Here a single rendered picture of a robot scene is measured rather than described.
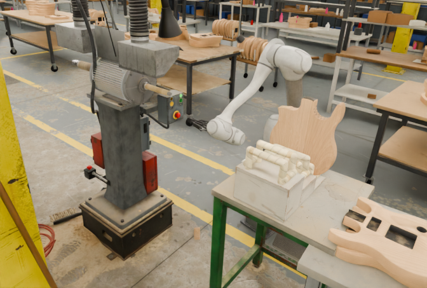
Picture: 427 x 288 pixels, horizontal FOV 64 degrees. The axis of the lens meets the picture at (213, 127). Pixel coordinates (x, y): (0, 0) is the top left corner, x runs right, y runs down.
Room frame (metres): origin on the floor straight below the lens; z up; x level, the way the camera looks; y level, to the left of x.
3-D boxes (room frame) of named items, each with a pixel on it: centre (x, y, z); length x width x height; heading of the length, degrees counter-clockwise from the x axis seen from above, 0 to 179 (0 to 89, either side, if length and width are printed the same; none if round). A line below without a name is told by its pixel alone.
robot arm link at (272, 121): (2.24, -0.46, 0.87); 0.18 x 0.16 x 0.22; 41
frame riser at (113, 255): (2.13, 0.64, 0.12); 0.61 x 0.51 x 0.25; 143
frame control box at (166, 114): (2.23, 0.37, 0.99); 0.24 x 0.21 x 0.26; 53
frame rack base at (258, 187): (1.30, -0.26, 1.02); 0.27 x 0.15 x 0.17; 53
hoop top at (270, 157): (1.26, -0.23, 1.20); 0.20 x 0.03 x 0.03; 52
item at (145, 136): (2.25, 0.55, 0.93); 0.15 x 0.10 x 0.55; 53
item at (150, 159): (2.26, 0.54, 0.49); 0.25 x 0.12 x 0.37; 53
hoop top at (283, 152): (1.33, -0.28, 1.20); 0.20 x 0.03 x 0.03; 52
